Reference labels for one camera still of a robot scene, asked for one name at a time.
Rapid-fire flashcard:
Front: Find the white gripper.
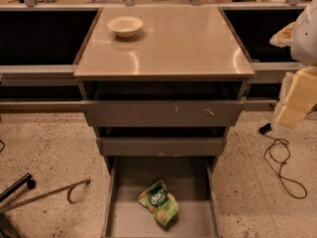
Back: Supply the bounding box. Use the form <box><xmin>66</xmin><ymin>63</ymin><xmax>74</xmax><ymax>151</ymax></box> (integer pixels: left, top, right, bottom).
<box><xmin>269</xmin><ymin>22</ymin><xmax>317</xmax><ymax>128</ymax></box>

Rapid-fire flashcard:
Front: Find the green rice chip bag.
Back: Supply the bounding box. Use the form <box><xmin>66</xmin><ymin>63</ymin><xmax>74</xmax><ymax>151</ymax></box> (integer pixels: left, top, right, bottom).
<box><xmin>138</xmin><ymin>179</ymin><xmax>179</xmax><ymax>227</ymax></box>

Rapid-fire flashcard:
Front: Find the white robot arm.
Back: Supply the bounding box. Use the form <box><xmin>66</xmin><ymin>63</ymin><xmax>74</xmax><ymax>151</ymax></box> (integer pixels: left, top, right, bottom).
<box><xmin>269</xmin><ymin>0</ymin><xmax>317</xmax><ymax>130</ymax></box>

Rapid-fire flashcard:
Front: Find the grey drawer cabinet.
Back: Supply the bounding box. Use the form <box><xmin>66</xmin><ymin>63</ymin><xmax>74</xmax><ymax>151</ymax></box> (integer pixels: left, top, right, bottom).
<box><xmin>72</xmin><ymin>4</ymin><xmax>256</xmax><ymax>171</ymax></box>

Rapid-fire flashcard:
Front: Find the bottom open grey drawer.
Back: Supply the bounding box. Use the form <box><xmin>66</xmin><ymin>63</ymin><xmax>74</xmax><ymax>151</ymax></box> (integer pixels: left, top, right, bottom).
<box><xmin>102</xmin><ymin>157</ymin><xmax>222</xmax><ymax>238</ymax></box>

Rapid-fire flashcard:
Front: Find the middle grey drawer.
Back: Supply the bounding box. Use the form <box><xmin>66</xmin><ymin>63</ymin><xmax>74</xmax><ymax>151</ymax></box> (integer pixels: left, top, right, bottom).
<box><xmin>96</xmin><ymin>137</ymin><xmax>227</xmax><ymax>157</ymax></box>

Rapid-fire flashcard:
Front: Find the top grey drawer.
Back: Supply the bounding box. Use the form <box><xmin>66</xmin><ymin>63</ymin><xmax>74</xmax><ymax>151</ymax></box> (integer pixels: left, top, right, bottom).
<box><xmin>81</xmin><ymin>100</ymin><xmax>244</xmax><ymax>127</ymax></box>

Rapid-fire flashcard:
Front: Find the white ceramic bowl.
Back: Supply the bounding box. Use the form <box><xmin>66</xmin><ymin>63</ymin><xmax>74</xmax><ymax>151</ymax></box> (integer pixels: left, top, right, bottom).
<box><xmin>107</xmin><ymin>16</ymin><xmax>143</xmax><ymax>38</ymax></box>

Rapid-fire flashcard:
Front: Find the metal stand leg with hook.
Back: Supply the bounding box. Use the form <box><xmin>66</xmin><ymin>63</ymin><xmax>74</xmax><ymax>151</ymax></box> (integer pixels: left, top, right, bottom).
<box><xmin>0</xmin><ymin>178</ymin><xmax>91</xmax><ymax>214</ymax></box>

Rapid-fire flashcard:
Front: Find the black caster leg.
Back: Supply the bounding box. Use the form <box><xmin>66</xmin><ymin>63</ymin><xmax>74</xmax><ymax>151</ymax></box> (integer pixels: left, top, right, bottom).
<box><xmin>0</xmin><ymin>173</ymin><xmax>36</xmax><ymax>202</ymax></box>

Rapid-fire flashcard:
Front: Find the black power cable with adapter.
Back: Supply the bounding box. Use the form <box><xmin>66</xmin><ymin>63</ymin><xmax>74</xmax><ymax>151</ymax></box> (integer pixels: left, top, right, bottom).
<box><xmin>258</xmin><ymin>122</ymin><xmax>308</xmax><ymax>200</ymax></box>

